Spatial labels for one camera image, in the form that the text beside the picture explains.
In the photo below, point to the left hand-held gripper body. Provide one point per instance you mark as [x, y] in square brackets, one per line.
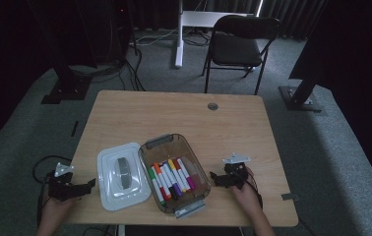
[63, 188]

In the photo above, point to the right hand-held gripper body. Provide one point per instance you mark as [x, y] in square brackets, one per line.
[236, 175]

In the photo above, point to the row of coloured markers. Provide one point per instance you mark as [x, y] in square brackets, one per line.
[174, 177]

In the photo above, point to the clear plastic storage box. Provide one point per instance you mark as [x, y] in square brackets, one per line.
[161, 150]

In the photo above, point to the person's left hand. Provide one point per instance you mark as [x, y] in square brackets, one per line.
[54, 209]

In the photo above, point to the person's right hand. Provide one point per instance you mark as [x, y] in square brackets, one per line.
[248, 196]

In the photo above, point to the grey tape piece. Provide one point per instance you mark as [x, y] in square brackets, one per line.
[289, 196]

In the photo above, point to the black tape strip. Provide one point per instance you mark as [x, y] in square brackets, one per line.
[74, 128]

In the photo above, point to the grey round table grommet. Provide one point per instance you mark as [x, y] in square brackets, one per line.
[213, 106]

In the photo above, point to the black metal stand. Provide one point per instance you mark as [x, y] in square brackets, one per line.
[66, 88]
[300, 98]

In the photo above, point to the black folding chair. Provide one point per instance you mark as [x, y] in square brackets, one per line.
[236, 49]

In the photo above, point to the dark curtain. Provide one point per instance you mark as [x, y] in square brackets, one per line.
[289, 16]

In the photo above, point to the white desk frame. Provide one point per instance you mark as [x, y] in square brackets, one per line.
[179, 49]

